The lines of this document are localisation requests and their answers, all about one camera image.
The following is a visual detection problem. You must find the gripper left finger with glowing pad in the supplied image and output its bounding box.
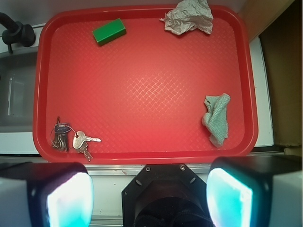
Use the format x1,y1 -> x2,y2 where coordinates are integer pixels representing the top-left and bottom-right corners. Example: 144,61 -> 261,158
0,162 -> 94,227

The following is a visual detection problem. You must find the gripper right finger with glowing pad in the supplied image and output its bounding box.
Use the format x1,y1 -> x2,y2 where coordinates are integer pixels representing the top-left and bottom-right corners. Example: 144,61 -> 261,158
206,156 -> 303,227

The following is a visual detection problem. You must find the light blue cloth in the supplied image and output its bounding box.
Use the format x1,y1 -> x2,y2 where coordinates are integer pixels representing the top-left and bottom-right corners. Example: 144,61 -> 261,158
202,93 -> 231,148

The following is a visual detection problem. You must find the bunch of keys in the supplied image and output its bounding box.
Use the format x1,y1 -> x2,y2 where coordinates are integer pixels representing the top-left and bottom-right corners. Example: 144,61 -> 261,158
50,116 -> 102,162

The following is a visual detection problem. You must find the grey sink basin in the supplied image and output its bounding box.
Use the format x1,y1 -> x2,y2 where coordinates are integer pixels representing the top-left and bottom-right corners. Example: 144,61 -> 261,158
0,47 -> 38,133

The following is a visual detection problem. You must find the red plastic tray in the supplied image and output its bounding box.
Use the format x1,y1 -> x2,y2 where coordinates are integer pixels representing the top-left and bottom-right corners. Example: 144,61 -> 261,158
33,5 -> 258,165

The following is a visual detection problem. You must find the black faucet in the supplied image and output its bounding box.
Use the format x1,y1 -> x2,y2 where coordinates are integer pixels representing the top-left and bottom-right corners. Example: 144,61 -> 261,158
0,12 -> 36,54

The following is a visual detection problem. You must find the crumpled grey paper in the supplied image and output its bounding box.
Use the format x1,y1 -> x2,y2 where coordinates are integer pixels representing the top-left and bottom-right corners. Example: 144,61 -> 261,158
160,0 -> 214,35

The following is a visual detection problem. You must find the green rectangular block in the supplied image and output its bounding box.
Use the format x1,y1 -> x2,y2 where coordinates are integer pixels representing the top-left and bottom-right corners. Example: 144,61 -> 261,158
92,18 -> 126,45

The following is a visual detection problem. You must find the black octagonal mount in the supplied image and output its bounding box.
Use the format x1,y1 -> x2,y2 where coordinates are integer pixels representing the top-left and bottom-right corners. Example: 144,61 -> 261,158
121,164 -> 214,227

